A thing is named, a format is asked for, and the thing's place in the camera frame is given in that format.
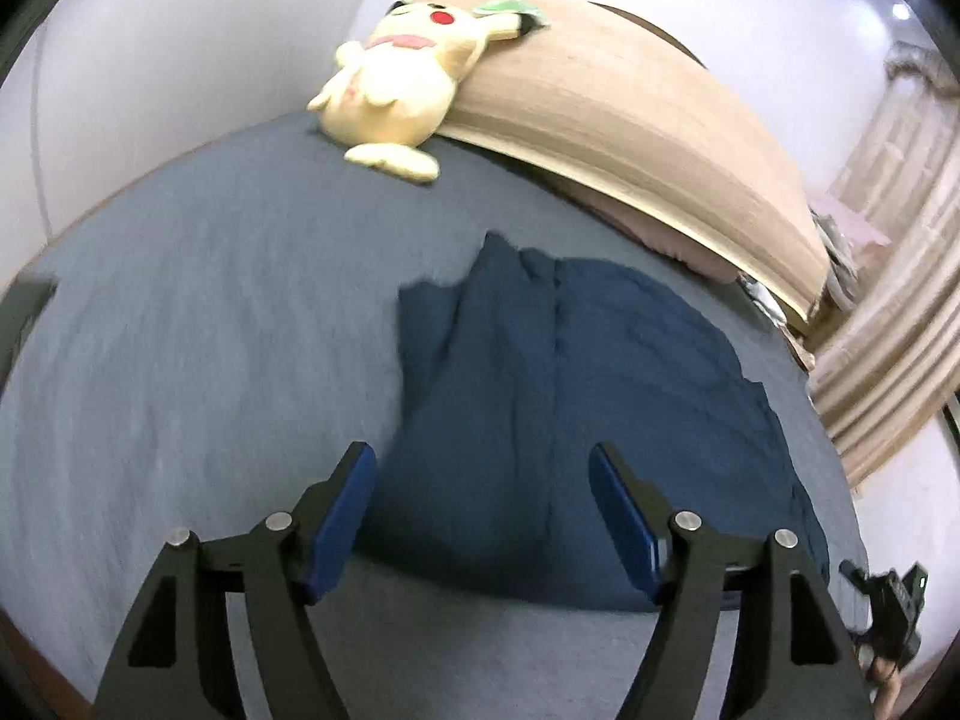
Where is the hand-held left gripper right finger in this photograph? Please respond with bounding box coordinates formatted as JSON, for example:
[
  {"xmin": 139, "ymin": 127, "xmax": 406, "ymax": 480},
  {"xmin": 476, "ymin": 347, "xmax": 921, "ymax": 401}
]
[{"xmin": 587, "ymin": 442, "xmax": 876, "ymax": 720}]

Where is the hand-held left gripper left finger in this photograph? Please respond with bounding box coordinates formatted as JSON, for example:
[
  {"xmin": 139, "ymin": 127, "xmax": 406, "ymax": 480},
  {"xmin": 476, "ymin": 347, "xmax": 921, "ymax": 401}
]
[{"xmin": 91, "ymin": 441, "xmax": 378, "ymax": 720}]

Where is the navy blue padded jacket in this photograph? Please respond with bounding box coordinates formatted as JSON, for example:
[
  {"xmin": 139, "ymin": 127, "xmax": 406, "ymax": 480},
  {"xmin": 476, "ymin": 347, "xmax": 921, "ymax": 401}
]
[{"xmin": 352, "ymin": 231, "xmax": 832, "ymax": 612}]

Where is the pile of clothes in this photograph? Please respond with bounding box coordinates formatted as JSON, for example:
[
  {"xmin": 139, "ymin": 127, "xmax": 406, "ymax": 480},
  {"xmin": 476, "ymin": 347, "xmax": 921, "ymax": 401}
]
[{"xmin": 810, "ymin": 191, "xmax": 893, "ymax": 308}]

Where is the person's right hand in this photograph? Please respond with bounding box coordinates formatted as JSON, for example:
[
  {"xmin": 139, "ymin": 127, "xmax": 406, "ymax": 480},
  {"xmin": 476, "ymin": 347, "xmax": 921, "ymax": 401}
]
[{"xmin": 866, "ymin": 656, "xmax": 905, "ymax": 718}]

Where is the bed with grey sheet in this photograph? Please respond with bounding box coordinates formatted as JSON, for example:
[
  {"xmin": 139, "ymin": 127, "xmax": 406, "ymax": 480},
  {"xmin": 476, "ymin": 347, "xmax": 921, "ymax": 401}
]
[{"xmin": 0, "ymin": 116, "xmax": 875, "ymax": 720}]

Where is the beige curtain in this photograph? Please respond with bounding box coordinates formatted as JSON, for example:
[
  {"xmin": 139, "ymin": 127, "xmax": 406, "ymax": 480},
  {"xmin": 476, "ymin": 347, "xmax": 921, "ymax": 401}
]
[{"xmin": 806, "ymin": 41, "xmax": 960, "ymax": 488}]

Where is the white crumpled cloth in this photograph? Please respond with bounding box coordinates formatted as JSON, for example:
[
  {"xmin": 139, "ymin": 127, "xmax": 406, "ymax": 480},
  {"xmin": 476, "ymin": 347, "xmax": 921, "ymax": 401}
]
[{"xmin": 739, "ymin": 274, "xmax": 788, "ymax": 327}]

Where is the beige folded blanket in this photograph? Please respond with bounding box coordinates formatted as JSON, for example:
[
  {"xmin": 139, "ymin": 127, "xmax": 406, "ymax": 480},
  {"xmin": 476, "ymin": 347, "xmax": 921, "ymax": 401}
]
[{"xmin": 405, "ymin": 0, "xmax": 832, "ymax": 323}]

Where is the yellow plush toy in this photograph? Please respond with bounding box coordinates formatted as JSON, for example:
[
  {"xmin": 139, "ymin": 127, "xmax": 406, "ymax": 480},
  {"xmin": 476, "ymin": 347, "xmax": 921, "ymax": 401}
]
[{"xmin": 306, "ymin": 0, "xmax": 547, "ymax": 182}]

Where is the wooden headboard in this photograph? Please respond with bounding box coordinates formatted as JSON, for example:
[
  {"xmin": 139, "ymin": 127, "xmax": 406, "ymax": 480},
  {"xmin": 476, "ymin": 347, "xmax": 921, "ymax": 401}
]
[{"xmin": 592, "ymin": 4, "xmax": 710, "ymax": 68}]

